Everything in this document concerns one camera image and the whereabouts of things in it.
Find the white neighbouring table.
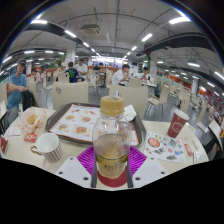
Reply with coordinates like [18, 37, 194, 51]
[0, 99, 8, 134]
[208, 119, 224, 151]

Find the dark brown food tray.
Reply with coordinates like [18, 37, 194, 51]
[44, 102, 148, 147]

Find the white checked mug gold handle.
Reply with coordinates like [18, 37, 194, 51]
[30, 132, 64, 163]

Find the white crumpled napkin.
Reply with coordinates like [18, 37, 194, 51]
[123, 104, 138, 122]

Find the clear plastic snack bag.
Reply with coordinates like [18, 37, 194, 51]
[18, 108, 48, 138]

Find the ceiling air conditioner unit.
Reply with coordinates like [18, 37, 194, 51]
[80, 23, 101, 35]

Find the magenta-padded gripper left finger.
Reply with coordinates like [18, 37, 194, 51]
[54, 145, 99, 189]

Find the clear tea bottle yellow cap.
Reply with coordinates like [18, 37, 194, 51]
[92, 95, 133, 180]

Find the black backpack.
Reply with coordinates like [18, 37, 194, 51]
[21, 89, 39, 113]

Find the red paper cup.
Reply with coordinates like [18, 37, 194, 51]
[166, 108, 190, 139]

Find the group of beige chairs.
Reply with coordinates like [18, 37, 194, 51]
[26, 68, 224, 134]

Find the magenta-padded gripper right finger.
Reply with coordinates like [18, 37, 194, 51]
[125, 145, 168, 189]

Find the small red sauce packet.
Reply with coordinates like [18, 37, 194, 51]
[183, 143, 194, 157]

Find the beige chair round hole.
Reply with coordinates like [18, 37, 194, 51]
[109, 83, 149, 119]
[51, 81, 90, 111]

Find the colourful printed sticker sheet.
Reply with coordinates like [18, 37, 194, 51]
[143, 130, 187, 164]

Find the white paper card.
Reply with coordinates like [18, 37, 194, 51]
[8, 125, 23, 138]

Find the flat round red coaster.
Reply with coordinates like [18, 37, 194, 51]
[96, 166, 129, 188]

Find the person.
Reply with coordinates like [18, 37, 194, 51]
[93, 62, 104, 72]
[6, 61, 28, 126]
[139, 66, 152, 83]
[75, 58, 88, 81]
[111, 63, 131, 86]
[64, 61, 80, 84]

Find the shiny holographic plastic pouch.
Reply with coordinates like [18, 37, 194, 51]
[193, 151, 209, 164]

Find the group of ceiling lights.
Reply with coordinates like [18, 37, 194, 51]
[1, 14, 224, 96]

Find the printed paper tray liner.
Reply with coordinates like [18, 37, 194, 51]
[49, 103, 139, 146]

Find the red snack packet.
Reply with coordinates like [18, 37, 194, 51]
[23, 131, 38, 144]

